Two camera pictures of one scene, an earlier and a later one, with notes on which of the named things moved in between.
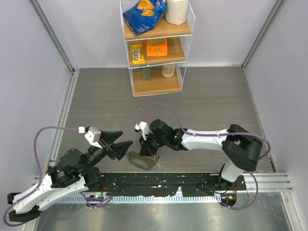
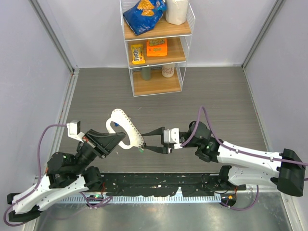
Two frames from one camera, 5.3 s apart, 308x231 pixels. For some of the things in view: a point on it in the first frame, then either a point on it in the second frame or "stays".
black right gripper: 147,148 -> 167,147
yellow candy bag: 138,55 stays
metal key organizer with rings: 145,163 -> 136,138
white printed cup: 168,70 stays
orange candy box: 157,47 stays
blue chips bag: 143,16 stays
